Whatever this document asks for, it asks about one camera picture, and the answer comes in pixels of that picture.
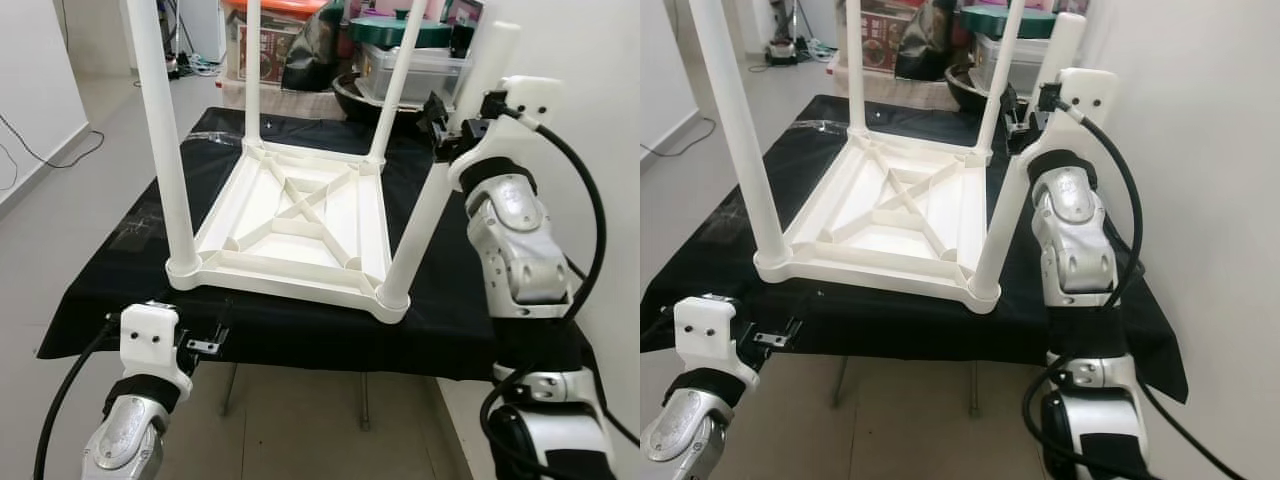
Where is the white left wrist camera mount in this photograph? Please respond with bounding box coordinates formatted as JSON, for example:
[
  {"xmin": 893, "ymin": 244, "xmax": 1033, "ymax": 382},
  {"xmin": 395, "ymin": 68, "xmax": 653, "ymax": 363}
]
[
  {"xmin": 673, "ymin": 295, "xmax": 759, "ymax": 391},
  {"xmin": 118, "ymin": 303, "xmax": 196, "ymax": 401}
]

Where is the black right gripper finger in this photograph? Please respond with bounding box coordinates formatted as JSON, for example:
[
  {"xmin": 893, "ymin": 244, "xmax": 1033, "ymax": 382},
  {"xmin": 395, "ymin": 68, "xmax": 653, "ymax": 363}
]
[
  {"xmin": 418, "ymin": 92, "xmax": 451, "ymax": 143},
  {"xmin": 1003, "ymin": 85, "xmax": 1029, "ymax": 153}
]

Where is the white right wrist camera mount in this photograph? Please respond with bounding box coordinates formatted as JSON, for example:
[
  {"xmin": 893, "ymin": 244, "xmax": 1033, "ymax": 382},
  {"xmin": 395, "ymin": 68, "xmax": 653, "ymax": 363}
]
[
  {"xmin": 1025, "ymin": 68, "xmax": 1119, "ymax": 176},
  {"xmin": 448, "ymin": 75, "xmax": 563, "ymax": 191}
]

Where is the upright vacuum cleaner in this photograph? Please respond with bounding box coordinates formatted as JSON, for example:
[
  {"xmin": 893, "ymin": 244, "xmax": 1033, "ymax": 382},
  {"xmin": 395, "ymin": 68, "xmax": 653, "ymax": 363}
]
[
  {"xmin": 765, "ymin": 0, "xmax": 801, "ymax": 66},
  {"xmin": 165, "ymin": 0, "xmax": 201, "ymax": 76}
]

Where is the clear plastic container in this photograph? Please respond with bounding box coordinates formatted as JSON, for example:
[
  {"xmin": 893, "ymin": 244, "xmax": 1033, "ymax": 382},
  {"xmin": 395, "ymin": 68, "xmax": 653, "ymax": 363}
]
[
  {"xmin": 355, "ymin": 42, "xmax": 471, "ymax": 106},
  {"xmin": 970, "ymin": 35, "xmax": 1046, "ymax": 96}
]

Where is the white plastic children table top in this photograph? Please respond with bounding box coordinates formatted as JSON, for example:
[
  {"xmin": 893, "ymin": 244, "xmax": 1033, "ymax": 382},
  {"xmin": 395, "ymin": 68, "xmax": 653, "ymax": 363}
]
[
  {"xmin": 752, "ymin": 128, "xmax": 1003, "ymax": 314},
  {"xmin": 165, "ymin": 138, "xmax": 413, "ymax": 324}
]

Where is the beige ribbed box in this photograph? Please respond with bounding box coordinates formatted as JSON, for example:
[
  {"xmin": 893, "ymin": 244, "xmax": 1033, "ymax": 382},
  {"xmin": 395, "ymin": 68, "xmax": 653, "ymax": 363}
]
[
  {"xmin": 828, "ymin": 68, "xmax": 951, "ymax": 101},
  {"xmin": 218, "ymin": 78, "xmax": 346, "ymax": 113}
]

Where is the black floor cable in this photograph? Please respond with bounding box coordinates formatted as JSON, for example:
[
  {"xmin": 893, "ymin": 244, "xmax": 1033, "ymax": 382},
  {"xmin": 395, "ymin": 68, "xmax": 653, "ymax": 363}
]
[
  {"xmin": 0, "ymin": 110, "xmax": 106, "ymax": 169},
  {"xmin": 640, "ymin": 118, "xmax": 716, "ymax": 159}
]

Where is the grey folding table frame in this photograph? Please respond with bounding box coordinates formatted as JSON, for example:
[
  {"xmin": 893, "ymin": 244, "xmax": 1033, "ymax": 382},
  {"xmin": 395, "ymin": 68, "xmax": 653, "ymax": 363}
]
[
  {"xmin": 833, "ymin": 355, "xmax": 981, "ymax": 416},
  {"xmin": 222, "ymin": 362, "xmax": 371, "ymax": 431}
]

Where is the green pot lid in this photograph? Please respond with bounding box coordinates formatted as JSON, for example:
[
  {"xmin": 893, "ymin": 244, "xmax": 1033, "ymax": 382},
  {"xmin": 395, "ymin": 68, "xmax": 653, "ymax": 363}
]
[
  {"xmin": 348, "ymin": 10, "xmax": 453, "ymax": 49},
  {"xmin": 960, "ymin": 5, "xmax": 1056, "ymax": 41}
]

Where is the black tablecloth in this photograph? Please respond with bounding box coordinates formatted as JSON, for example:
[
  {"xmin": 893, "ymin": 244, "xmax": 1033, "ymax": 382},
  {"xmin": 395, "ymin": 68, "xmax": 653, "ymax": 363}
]
[
  {"xmin": 640, "ymin": 95, "xmax": 1189, "ymax": 404},
  {"xmin": 38, "ymin": 105, "xmax": 601, "ymax": 381}
]

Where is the purple and black box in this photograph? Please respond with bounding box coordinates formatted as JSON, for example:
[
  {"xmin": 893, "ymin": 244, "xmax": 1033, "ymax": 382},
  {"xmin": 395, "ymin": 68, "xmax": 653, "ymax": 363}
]
[{"xmin": 440, "ymin": 0, "xmax": 486, "ymax": 56}]

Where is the storage box with red poster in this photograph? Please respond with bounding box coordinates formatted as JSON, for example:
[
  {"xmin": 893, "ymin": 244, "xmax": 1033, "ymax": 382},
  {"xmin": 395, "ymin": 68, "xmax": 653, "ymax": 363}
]
[
  {"xmin": 222, "ymin": 0, "xmax": 331, "ymax": 86},
  {"xmin": 828, "ymin": 0, "xmax": 926, "ymax": 73}
]

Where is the white appliance cabinet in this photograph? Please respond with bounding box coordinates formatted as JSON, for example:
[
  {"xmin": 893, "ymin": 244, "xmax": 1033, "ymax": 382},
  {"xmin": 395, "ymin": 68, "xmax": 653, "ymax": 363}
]
[{"xmin": 185, "ymin": 0, "xmax": 226, "ymax": 61}]

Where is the black bag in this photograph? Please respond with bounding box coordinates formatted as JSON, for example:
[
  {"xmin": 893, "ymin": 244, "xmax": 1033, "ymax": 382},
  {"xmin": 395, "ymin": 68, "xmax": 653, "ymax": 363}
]
[
  {"xmin": 282, "ymin": 5, "xmax": 351, "ymax": 93},
  {"xmin": 895, "ymin": 0, "xmax": 956, "ymax": 81}
]

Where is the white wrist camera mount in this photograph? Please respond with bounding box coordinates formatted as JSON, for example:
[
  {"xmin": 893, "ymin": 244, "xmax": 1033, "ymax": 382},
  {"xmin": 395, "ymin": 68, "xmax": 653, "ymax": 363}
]
[
  {"xmin": 1025, "ymin": 68, "xmax": 1119, "ymax": 176},
  {"xmin": 448, "ymin": 75, "xmax": 563, "ymax": 191},
  {"xmin": 673, "ymin": 295, "xmax": 759, "ymax": 391},
  {"xmin": 118, "ymin": 303, "xmax": 196, "ymax": 401}
]

